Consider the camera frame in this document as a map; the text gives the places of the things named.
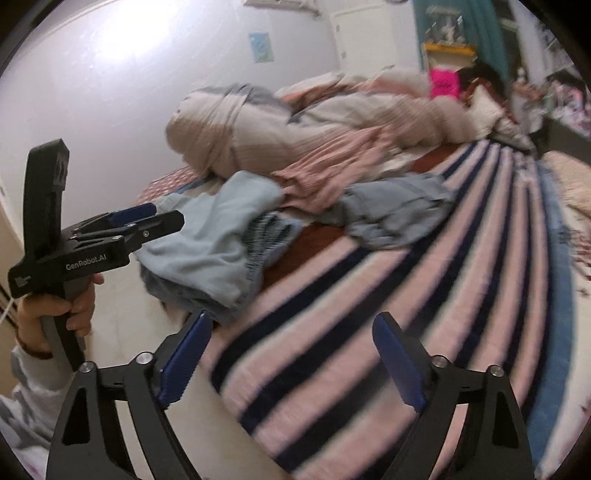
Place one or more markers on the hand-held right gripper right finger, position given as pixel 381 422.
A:
pixel 399 364

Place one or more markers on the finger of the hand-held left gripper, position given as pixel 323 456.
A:
pixel 157 225
pixel 134 213

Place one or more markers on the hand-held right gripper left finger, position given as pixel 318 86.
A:
pixel 184 364

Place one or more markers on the light blue pants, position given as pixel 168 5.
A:
pixel 207 240

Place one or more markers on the person's left forearm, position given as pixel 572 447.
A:
pixel 27 406

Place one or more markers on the person's left hand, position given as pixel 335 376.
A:
pixel 34 323

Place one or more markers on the striped printed blanket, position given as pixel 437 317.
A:
pixel 369 346

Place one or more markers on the floral bed sheet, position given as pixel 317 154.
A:
pixel 171 182

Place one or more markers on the grey-blue garment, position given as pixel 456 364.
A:
pixel 392 212

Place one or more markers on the pink and grey comforter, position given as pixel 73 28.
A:
pixel 323 124

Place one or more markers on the floral pillow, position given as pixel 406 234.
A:
pixel 572 184

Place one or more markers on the white air conditioner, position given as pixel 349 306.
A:
pixel 281 4

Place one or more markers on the white puffer jacket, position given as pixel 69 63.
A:
pixel 485 104

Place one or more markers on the white door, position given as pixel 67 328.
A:
pixel 369 37

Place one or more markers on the pink sign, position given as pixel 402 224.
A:
pixel 444 83

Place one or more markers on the black garment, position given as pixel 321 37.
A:
pixel 487 74

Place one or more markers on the dark cluttered shelf unit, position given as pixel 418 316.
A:
pixel 558 92

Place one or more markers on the yellow shelf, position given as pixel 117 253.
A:
pixel 450 48

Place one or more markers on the clear display box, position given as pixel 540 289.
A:
pixel 445 23

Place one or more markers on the teal curtain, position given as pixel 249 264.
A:
pixel 461 23

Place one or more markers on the light blue wall poster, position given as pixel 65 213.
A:
pixel 261 46

